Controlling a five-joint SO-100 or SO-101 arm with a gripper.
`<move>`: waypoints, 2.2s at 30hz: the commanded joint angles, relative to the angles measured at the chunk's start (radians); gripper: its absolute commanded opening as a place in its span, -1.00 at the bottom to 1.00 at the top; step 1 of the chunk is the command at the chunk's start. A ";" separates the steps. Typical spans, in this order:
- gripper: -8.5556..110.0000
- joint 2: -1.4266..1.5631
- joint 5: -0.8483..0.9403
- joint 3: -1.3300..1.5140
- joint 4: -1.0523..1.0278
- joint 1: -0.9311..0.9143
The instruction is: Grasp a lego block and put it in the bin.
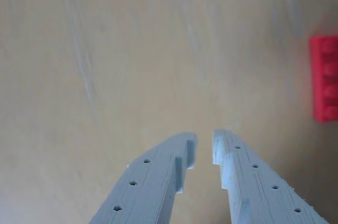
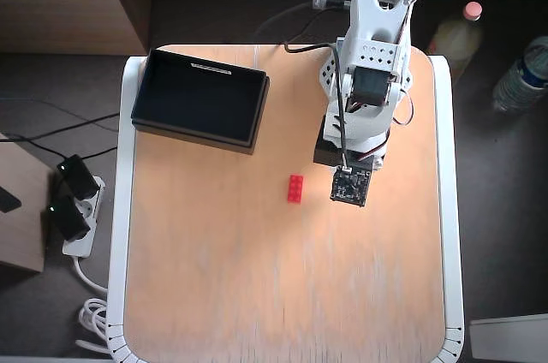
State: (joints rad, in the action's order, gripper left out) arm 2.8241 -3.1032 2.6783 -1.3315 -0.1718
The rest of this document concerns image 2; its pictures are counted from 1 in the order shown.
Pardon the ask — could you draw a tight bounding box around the black rectangular bin box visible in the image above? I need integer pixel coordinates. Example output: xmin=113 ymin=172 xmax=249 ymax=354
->
xmin=130 ymin=48 xmax=271 ymax=156

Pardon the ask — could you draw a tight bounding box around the white power strip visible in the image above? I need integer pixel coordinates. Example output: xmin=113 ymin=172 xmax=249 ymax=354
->
xmin=61 ymin=175 xmax=107 ymax=259

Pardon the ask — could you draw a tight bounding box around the brown cardboard box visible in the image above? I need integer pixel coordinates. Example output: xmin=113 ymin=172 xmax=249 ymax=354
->
xmin=0 ymin=131 xmax=50 ymax=275

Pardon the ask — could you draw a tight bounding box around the black floor cable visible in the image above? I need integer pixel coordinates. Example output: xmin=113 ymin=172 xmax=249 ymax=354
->
xmin=0 ymin=112 xmax=121 ymax=144

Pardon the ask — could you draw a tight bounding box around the white power cord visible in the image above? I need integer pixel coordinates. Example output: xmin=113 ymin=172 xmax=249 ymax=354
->
xmin=72 ymin=253 xmax=114 ymax=356

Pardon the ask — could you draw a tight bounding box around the white flat box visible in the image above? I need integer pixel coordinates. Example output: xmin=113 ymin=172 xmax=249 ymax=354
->
xmin=468 ymin=312 xmax=548 ymax=362

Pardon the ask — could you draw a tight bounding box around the clear plastic water bottle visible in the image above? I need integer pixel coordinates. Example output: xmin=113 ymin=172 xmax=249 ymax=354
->
xmin=491 ymin=35 xmax=548 ymax=114

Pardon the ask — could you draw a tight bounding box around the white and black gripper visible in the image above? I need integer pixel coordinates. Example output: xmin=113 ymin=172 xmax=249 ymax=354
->
xmin=313 ymin=135 xmax=385 ymax=173

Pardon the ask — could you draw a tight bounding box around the grey cable with plug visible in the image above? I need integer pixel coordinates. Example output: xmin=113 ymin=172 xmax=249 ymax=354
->
xmin=252 ymin=0 xmax=354 ymax=45

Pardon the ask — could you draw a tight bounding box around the black camera cable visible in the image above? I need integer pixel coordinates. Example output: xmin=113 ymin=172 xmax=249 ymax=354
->
xmin=283 ymin=39 xmax=350 ymax=172

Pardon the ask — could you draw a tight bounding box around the yellow bottle with pink cap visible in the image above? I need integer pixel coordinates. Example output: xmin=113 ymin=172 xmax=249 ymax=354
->
xmin=426 ymin=1 xmax=485 ymax=82

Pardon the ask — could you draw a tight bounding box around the black camera circuit board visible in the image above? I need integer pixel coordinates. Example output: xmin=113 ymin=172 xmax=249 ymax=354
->
xmin=329 ymin=164 xmax=372 ymax=209

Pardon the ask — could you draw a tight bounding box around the thin servo wire loop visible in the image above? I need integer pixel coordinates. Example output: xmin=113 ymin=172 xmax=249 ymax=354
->
xmin=392 ymin=75 xmax=417 ymax=127

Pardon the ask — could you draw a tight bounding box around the red lego block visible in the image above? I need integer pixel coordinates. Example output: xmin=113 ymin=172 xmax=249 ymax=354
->
xmin=286 ymin=174 xmax=307 ymax=205

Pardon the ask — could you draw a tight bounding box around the wooden bed frame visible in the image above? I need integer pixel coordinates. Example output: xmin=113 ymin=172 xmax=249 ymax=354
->
xmin=0 ymin=0 xmax=548 ymax=57

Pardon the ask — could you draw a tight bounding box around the black power adapter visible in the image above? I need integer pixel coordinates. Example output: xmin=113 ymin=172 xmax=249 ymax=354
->
xmin=45 ymin=195 xmax=92 ymax=241
xmin=55 ymin=154 xmax=99 ymax=201

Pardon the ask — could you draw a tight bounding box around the flat black device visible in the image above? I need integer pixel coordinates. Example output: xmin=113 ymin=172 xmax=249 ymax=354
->
xmin=0 ymin=186 xmax=23 ymax=215

